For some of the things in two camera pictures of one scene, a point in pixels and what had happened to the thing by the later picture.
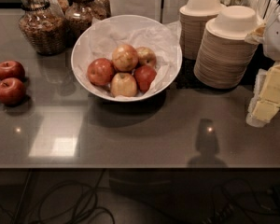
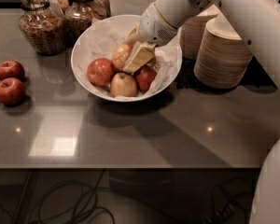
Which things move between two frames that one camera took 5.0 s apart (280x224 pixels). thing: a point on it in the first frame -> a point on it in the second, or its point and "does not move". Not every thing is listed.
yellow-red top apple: x=124 y=57 does not move
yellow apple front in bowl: x=123 y=84 does not move
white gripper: x=278 y=36 -> x=154 y=26
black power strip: x=220 y=214 does not move
